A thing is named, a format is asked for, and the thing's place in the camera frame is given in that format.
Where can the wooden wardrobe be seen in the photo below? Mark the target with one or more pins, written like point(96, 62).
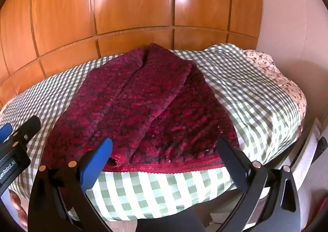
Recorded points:
point(128, 3)

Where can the black object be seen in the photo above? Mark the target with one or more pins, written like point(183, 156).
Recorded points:
point(322, 147)

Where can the floral bed sheet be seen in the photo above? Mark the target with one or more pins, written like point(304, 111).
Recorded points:
point(284, 78)

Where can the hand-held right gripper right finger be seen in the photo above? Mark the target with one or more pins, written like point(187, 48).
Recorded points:
point(232, 162)

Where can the dark red patterned pants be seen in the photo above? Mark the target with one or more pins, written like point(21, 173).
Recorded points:
point(143, 108)

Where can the green checked bed sheet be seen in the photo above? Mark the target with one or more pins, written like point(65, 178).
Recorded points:
point(251, 98)

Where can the person's left hand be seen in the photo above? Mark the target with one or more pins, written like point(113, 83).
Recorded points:
point(19, 209)

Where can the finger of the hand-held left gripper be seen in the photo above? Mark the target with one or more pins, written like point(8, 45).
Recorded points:
point(28, 128)
point(4, 130)

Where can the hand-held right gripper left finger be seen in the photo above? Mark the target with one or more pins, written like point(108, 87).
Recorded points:
point(96, 165)

